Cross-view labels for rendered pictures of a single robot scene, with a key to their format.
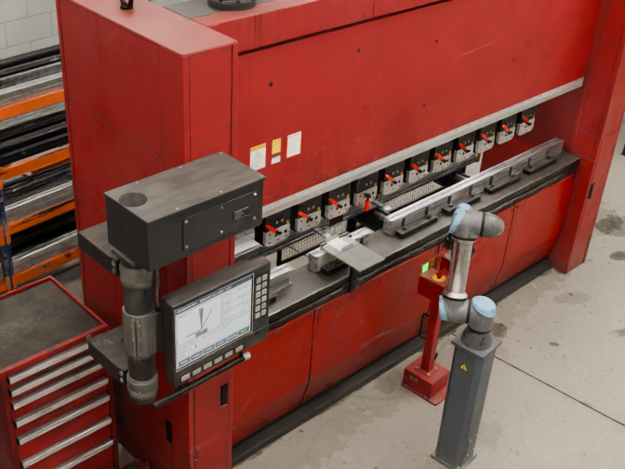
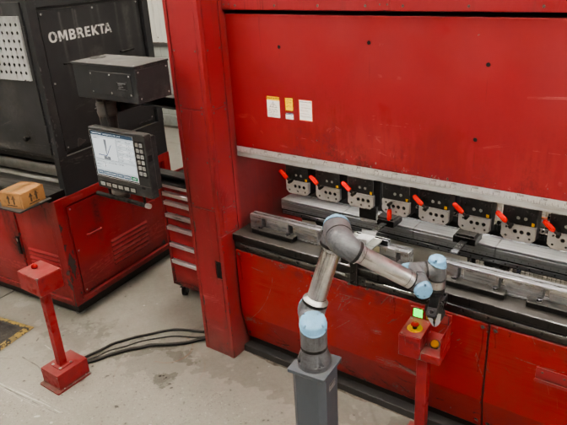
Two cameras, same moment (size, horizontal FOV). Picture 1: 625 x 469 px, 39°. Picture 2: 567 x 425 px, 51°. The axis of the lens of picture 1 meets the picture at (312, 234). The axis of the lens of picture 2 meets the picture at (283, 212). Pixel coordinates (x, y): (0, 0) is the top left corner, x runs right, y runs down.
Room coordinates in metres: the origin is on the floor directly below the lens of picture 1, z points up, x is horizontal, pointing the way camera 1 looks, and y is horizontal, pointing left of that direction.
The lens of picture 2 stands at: (2.99, -2.91, 2.43)
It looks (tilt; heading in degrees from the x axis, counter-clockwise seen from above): 24 degrees down; 82
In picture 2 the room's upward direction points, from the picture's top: 3 degrees counter-clockwise
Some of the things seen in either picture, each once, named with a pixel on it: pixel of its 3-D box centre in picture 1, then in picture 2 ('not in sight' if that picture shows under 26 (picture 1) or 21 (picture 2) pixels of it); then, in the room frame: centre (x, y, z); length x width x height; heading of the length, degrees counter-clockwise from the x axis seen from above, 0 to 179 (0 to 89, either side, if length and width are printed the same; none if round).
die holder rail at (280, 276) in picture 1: (249, 292); (286, 227); (3.42, 0.28, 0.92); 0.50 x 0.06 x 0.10; 136
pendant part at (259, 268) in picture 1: (214, 316); (127, 159); (2.57, 0.34, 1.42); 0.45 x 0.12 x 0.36; 136
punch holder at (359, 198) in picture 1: (361, 186); (399, 196); (3.94, -0.23, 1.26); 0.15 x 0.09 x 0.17; 136
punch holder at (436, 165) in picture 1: (437, 154); (521, 221); (4.37, -0.65, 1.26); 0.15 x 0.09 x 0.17; 136
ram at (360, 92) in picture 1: (433, 75); (503, 113); (4.28, -0.56, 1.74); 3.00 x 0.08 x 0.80; 136
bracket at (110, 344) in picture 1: (149, 341); (159, 181); (2.70, 0.61, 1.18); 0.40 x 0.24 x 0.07; 136
